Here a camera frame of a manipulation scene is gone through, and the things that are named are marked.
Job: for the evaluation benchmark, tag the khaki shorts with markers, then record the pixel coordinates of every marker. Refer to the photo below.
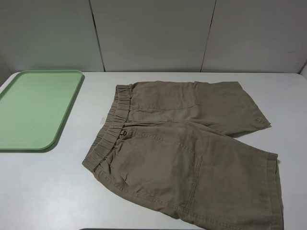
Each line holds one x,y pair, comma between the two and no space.
171,147

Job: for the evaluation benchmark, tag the green plastic tray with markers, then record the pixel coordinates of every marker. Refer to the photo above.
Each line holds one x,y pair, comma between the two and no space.
34,106

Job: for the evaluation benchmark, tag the clear tape strip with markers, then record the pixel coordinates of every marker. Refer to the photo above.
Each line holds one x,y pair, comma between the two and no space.
102,121

